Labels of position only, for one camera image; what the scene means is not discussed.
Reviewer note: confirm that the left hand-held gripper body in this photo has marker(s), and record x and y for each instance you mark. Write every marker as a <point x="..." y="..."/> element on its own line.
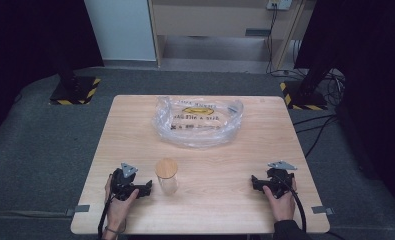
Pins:
<point x="122" y="186"/>

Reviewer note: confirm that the black stand with striped base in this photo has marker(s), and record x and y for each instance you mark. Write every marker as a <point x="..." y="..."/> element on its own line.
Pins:
<point x="306" y="96"/>
<point x="75" y="90"/>

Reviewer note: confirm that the black curtain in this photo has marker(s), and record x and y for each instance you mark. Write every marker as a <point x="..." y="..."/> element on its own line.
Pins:
<point x="371" y="83"/>
<point x="25" y="50"/>

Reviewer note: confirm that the grey tape piece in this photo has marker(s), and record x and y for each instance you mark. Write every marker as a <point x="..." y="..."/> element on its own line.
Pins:
<point x="321" y="210"/>
<point x="78" y="210"/>

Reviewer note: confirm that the light wooden cabinet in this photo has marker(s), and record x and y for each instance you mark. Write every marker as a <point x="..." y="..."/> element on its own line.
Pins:
<point x="218" y="20"/>

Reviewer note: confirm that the clear printed plastic bag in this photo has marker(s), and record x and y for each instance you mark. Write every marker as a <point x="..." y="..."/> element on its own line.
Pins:
<point x="198" y="121"/>

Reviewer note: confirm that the glass jar with wooden lid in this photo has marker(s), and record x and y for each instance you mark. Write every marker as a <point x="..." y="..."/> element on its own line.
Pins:
<point x="167" y="176"/>

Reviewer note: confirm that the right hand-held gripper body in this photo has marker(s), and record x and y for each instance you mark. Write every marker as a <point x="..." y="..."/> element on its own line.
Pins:
<point x="279" y="181"/>

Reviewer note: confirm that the white power strip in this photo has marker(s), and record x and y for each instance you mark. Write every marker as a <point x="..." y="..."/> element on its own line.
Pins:
<point x="280" y="4"/>

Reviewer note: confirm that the thin wrist band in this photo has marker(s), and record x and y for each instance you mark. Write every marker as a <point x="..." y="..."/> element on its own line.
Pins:
<point x="115" y="230"/>

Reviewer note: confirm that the person's right hand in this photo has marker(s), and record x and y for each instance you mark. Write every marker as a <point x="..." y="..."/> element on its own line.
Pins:
<point x="283" y="208"/>

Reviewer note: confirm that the person's left hand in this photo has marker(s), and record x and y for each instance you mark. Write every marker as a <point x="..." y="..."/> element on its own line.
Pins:
<point x="117" y="213"/>

